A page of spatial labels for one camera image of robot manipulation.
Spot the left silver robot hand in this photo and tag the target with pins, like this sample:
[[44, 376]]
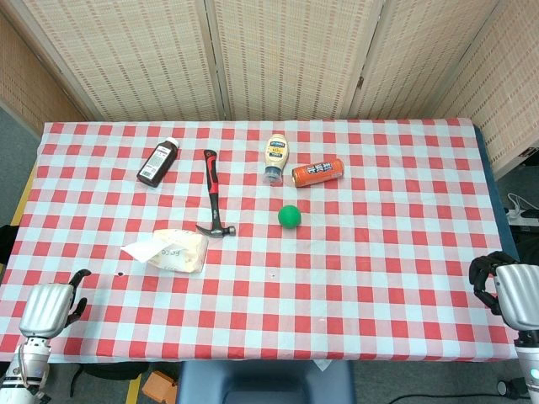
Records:
[[46, 307]]

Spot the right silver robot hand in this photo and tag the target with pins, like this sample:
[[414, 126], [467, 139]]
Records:
[[516, 294]]

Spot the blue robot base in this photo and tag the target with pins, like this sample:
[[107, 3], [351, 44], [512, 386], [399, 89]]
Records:
[[265, 381]]

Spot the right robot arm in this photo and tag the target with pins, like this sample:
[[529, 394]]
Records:
[[527, 362]]

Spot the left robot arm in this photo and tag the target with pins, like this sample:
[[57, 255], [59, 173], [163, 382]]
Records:
[[23, 370]]

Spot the white paper with writing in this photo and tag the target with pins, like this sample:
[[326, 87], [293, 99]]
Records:
[[145, 249]]

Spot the clear plastic bag with paper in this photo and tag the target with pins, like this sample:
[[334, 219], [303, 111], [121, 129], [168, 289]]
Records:
[[181, 250]]

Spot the white power strip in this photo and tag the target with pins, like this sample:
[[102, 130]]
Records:
[[522, 210]]

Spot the orange box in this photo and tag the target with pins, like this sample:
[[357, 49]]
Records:
[[160, 387]]

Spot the brown medicine bottle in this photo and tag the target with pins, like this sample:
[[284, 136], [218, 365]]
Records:
[[158, 163]]

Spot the red black claw hammer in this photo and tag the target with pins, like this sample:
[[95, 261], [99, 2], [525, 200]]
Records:
[[215, 189]]

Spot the red white checkered tablecloth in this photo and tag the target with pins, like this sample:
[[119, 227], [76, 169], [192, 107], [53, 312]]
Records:
[[269, 261]]

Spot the orange drink can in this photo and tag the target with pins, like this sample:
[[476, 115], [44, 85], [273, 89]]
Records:
[[318, 172]]

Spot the green ball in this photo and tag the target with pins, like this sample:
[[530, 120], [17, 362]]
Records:
[[289, 217]]

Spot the mayonnaise squeeze bottle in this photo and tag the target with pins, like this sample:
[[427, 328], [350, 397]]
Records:
[[276, 156]]

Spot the woven folding screen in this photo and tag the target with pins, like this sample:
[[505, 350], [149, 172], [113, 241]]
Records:
[[269, 59]]

